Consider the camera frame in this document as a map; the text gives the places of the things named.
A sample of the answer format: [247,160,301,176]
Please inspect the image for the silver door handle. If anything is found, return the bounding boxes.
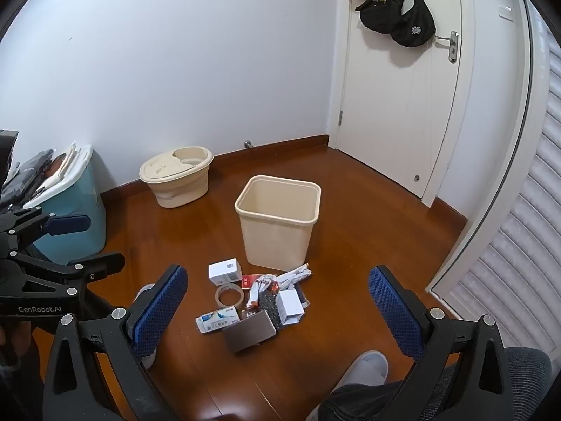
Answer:
[434,31,459,64]

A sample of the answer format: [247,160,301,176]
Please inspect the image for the beige square trash bin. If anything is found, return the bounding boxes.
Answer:
[235,175,322,272]

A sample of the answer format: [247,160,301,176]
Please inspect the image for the clothes in teal bin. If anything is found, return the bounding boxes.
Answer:
[1,142,78,208]

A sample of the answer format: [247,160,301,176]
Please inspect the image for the white small carton box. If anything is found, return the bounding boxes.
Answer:
[276,289,304,326]

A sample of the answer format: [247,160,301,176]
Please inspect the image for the clear packing tape roll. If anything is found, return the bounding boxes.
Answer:
[215,283,245,308]

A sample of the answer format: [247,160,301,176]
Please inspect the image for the grey right slipper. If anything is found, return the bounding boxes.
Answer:
[307,351,390,420]

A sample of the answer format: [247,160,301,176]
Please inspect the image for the grey left slipper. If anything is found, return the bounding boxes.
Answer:
[131,285,162,370]

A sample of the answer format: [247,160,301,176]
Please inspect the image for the dark wood sample board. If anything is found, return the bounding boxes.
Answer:
[223,311,277,354]

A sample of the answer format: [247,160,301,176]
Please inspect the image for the grey slipper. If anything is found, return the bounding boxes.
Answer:
[131,285,162,370]
[307,351,390,420]

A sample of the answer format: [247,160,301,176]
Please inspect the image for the white blue medicine box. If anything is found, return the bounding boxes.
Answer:
[195,306,241,334]

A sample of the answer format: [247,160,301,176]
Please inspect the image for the red Nanjing cigarette pack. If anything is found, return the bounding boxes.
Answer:
[241,274,262,290]

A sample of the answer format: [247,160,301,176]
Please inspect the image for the teal storage bin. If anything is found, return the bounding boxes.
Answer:
[25,143,107,264]

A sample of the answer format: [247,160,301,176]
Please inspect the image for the beige oval lidded bucket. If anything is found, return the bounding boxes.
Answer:
[139,146,214,208]

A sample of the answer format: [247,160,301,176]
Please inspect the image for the black bag on door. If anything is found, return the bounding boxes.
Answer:
[356,0,435,48]

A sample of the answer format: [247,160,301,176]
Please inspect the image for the white louvered closet door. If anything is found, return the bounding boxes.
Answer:
[427,0,560,360]

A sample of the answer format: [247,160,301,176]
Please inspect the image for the white room door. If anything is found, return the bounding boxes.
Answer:
[330,0,474,206]

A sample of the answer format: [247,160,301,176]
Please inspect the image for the white box with QR code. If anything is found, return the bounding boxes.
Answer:
[208,259,243,286]

